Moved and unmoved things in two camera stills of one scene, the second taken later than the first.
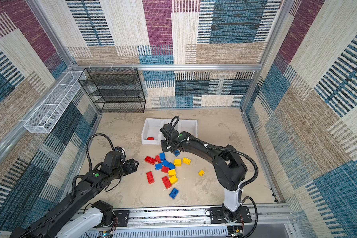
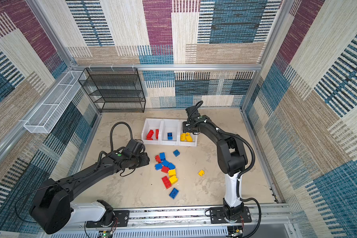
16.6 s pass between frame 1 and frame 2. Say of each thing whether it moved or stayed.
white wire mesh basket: stayed
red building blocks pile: moved
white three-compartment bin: stayed
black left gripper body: moved
